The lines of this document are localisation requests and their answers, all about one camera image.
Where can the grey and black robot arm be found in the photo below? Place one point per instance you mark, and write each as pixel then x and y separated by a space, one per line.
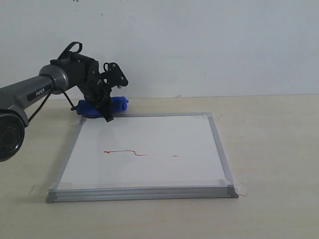
pixel 57 77

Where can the blue cloth eraser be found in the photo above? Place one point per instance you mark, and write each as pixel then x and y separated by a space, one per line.
pixel 119 104

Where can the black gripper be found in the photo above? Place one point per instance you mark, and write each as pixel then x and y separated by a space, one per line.
pixel 97 91

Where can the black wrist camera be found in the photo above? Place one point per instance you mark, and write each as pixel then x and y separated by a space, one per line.
pixel 113 76

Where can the white board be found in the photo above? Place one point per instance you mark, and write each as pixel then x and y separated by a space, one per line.
pixel 144 156

